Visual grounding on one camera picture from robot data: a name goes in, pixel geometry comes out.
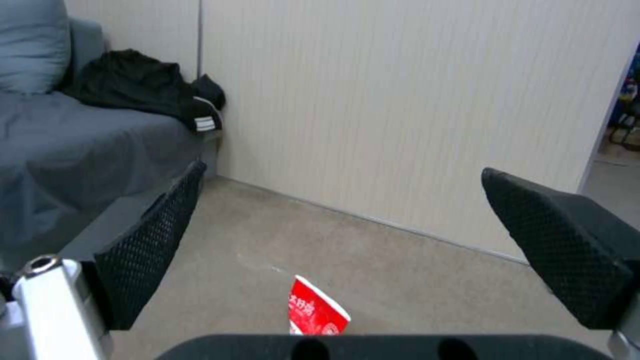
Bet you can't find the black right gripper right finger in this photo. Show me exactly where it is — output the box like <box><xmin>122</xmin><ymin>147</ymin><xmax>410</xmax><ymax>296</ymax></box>
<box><xmin>480</xmin><ymin>167</ymin><xmax>640</xmax><ymax>360</ymax></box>

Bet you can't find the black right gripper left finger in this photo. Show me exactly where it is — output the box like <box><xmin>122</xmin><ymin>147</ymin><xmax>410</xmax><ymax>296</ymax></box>
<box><xmin>0</xmin><ymin>160</ymin><xmax>209</xmax><ymax>360</ymax></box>

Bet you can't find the grey bed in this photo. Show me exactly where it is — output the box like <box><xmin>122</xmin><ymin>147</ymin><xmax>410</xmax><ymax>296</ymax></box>
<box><xmin>0</xmin><ymin>18</ymin><xmax>224</xmax><ymax>272</ymax></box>

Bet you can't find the black chair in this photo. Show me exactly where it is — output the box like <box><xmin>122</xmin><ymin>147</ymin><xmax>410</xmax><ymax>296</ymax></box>
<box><xmin>607</xmin><ymin>112</ymin><xmax>640</xmax><ymax>148</ymax></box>

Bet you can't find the black garment with white stripes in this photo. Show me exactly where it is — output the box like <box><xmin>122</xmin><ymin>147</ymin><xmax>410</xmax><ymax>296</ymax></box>
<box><xmin>72</xmin><ymin>48</ymin><xmax>227</xmax><ymax>134</ymax></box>

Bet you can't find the red paper cup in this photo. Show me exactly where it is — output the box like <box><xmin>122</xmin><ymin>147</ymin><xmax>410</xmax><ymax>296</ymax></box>
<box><xmin>287</xmin><ymin>274</ymin><xmax>352</xmax><ymax>336</ymax></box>

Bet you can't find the grey-blue pillow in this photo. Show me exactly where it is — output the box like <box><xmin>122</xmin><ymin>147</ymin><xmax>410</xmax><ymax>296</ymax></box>
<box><xmin>0</xmin><ymin>0</ymin><xmax>71</xmax><ymax>95</ymax></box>

